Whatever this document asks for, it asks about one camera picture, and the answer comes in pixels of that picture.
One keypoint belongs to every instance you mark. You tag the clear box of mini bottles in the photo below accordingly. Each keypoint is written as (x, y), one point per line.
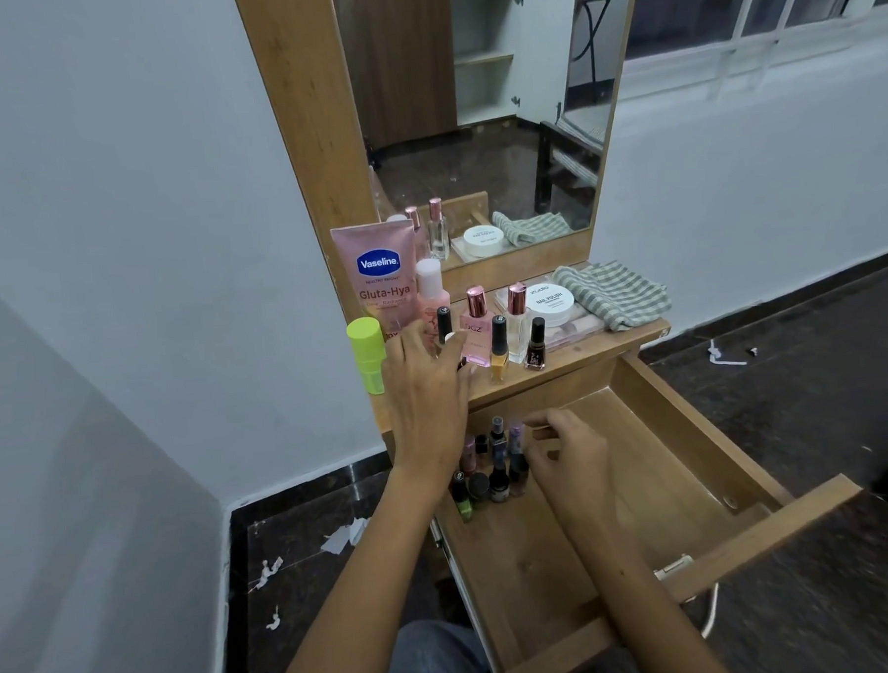
(585, 329)

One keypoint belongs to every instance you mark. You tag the pink perfume bottle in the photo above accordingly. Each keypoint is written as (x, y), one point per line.
(477, 331)

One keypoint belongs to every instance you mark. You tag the blue nail polish bottle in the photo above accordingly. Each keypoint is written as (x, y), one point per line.
(497, 430)

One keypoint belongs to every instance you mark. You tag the torn white paper pile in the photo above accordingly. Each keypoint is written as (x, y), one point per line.
(343, 537)

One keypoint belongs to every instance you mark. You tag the person's left forearm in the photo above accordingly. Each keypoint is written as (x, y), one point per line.
(347, 605)

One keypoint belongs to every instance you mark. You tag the green cylindrical stick container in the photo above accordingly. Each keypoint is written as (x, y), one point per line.
(367, 351)

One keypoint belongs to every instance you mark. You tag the person's right forearm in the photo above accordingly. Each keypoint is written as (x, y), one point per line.
(651, 611)

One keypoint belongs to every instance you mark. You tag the dressing table mirror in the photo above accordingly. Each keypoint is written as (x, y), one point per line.
(464, 161)

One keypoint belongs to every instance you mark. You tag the person's left hand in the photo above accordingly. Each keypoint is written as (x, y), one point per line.
(429, 415)

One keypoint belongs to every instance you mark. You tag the gold nail polish bottle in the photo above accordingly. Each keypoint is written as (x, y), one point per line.
(444, 323)

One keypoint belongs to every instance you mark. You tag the person's grey jeans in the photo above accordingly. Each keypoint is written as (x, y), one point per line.
(431, 660)

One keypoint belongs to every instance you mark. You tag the nude nail polish bottle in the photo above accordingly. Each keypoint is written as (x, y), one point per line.
(498, 486)

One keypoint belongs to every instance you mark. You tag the green checked cloth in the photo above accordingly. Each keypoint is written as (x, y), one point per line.
(613, 294)

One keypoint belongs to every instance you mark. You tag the small dark nail polish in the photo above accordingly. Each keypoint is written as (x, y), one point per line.
(482, 446)

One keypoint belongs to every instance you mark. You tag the maroon nail polish bottle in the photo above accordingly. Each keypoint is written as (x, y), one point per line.
(537, 346)

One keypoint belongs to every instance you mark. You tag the white round jar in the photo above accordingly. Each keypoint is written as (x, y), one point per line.
(550, 301)

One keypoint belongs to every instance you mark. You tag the wooden drawer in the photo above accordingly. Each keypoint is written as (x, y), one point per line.
(644, 470)

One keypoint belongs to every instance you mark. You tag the person's right hand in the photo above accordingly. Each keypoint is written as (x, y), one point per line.
(577, 467)

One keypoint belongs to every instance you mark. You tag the glitter capped nail polish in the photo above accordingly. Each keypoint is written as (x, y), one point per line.
(479, 485)

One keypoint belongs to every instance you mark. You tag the clear perfume bottle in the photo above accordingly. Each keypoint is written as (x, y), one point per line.
(517, 321)

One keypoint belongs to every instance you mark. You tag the white barred window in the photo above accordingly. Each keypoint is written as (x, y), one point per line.
(697, 67)

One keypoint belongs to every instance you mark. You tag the pink Vaseline lotion tube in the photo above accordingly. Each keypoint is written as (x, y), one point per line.
(374, 269)

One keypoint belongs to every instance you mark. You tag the yellow nail polish bottle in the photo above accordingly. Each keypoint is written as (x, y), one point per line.
(498, 348)

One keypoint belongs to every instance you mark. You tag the wooden dressing table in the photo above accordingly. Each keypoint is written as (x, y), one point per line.
(298, 95)

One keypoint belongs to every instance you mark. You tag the pink bottle with white cap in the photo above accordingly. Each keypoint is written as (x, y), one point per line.
(430, 289)

